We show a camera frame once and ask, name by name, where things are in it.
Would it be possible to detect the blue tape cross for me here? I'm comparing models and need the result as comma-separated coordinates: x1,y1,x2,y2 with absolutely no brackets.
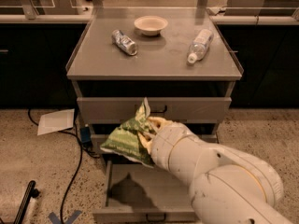
48,209,83,224

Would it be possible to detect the crushed silver soda can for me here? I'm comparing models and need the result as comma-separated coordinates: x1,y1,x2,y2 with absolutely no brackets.
111,30,137,56

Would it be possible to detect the black stand leg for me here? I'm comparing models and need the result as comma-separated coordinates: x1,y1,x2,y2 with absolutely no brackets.
13,180,40,224

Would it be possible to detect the grey bottom drawer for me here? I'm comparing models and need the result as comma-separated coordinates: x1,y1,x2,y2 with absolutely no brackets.
93,161,198,224

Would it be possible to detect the grey top drawer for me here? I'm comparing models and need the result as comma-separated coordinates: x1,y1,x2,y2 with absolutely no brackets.
78,97,231,124

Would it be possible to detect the clear plastic water bottle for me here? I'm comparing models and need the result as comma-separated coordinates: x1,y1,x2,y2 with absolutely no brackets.
187,29,214,64

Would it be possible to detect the white paper sheet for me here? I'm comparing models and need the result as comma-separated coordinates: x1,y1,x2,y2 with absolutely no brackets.
37,109,75,135

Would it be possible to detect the white ceramic bowl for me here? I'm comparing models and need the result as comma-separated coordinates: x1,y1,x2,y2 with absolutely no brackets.
134,16,168,36

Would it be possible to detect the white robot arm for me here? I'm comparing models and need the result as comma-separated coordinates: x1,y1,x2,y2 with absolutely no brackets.
138,117,293,224

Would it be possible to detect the grey drawer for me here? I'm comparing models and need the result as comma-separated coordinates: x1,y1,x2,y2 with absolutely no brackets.
93,161,198,224
91,134,218,154
78,97,231,124

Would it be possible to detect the dark background counter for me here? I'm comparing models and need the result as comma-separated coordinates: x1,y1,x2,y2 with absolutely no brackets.
0,22,299,107

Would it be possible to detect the grey drawer cabinet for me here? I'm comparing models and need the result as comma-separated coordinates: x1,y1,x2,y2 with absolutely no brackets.
65,7,245,173

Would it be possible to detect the green jalapeno chip bag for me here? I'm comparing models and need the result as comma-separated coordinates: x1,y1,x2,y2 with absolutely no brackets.
100,98,156,167

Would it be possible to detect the blue power adapter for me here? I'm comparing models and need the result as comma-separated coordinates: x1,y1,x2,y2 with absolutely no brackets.
80,127,91,143

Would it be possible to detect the black floor cable left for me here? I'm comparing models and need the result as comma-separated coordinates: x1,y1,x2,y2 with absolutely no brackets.
27,107,101,224

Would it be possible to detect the grey middle drawer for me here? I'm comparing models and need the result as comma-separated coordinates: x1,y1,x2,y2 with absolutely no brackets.
91,134,218,154

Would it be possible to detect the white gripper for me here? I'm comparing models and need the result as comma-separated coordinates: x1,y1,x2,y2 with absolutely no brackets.
137,116,200,173

